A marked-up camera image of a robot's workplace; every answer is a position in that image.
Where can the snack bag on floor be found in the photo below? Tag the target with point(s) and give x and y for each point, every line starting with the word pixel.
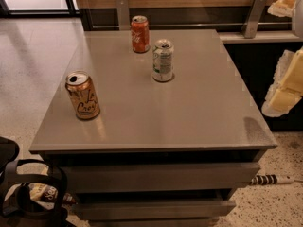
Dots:
pixel 46 193

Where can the grey drawer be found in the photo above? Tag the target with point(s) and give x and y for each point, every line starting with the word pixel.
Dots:
pixel 144 178
pixel 153 210

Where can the white green soda can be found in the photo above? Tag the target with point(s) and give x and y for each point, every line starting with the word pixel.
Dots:
pixel 162 52

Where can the left metal bracket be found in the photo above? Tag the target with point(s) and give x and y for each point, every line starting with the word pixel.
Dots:
pixel 123 15

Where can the grey counter ledge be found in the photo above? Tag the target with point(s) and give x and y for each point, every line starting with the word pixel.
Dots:
pixel 261 37

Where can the metal bracket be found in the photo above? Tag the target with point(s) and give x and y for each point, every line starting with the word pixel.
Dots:
pixel 123 15
pixel 250 27

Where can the striped handle tool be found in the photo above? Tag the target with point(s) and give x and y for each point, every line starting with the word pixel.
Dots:
pixel 273 179

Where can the lower grey drawer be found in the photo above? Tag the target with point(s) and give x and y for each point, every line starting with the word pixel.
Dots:
pixel 153 210

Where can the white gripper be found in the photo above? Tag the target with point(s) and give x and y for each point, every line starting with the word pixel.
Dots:
pixel 298 23

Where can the red Coca-Cola can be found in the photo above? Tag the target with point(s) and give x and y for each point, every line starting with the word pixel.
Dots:
pixel 140 34

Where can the orange LaCroix can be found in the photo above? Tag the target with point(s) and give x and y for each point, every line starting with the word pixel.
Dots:
pixel 82 94

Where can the upper grey drawer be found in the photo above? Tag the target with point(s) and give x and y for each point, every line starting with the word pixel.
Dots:
pixel 144 178

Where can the grey drawer cabinet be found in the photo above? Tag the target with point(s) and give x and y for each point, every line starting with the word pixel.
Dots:
pixel 204 115

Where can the right metal bracket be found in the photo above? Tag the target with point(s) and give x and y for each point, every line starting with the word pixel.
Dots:
pixel 250 27

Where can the black chair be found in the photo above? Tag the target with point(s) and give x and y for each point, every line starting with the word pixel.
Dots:
pixel 17 209

